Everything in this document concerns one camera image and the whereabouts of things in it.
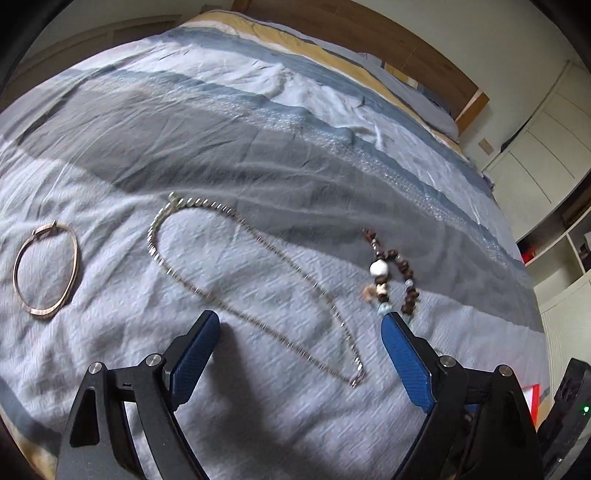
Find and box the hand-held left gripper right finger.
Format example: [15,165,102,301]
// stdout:
[381,311,542,480]

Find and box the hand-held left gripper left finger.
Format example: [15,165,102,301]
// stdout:
[55,310,221,480]

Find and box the red cardboard box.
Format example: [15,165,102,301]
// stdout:
[530,385,551,428]

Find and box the silver chain necklace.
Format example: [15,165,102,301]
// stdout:
[147,191,369,388]

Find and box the thin metal bangle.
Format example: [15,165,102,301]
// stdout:
[13,222,83,319]

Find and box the striped blue yellow blanket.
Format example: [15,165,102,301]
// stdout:
[0,9,552,480]

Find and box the white wardrobe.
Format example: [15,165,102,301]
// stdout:
[482,60,591,324]

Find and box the grey blue pillow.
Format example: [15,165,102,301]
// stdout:
[360,53,462,141]

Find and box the wooden headboard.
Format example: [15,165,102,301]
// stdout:
[231,0,490,134]

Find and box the brown beaded bracelet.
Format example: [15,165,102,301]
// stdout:
[361,228,422,325]

